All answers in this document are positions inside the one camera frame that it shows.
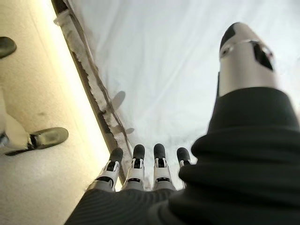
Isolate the white duvet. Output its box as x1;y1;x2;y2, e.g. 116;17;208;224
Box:
75;0;300;190

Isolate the dark left robot foot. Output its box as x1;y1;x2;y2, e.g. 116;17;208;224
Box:
0;37;17;60

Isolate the silver right robot leg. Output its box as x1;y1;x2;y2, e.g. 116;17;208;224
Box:
0;58;32;152

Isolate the brown upholstered bed frame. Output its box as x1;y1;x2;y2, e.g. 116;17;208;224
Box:
50;0;132;186

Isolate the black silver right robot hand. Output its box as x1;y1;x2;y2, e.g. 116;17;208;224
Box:
63;22;300;225

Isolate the dark right robot foot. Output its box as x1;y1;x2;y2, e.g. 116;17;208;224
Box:
4;127;69;157

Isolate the dark robot foot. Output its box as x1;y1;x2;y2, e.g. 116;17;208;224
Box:
4;127;69;157
0;37;17;60

